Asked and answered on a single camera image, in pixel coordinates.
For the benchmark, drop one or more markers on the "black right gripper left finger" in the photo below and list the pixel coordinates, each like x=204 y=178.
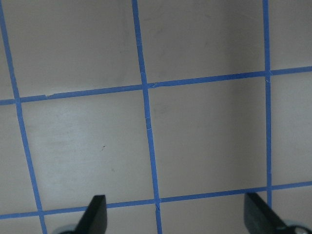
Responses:
x=94 y=219

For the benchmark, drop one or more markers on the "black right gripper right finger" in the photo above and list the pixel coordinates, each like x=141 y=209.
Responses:
x=259 y=218

